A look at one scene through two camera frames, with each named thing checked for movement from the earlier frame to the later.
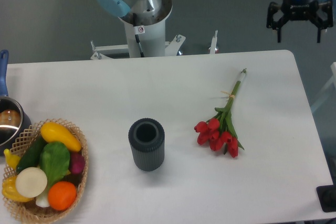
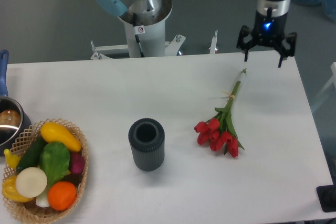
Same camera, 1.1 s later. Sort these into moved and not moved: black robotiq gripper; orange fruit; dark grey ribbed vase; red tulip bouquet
Moved: black robotiq gripper
Not moved: dark grey ribbed vase; orange fruit; red tulip bouquet
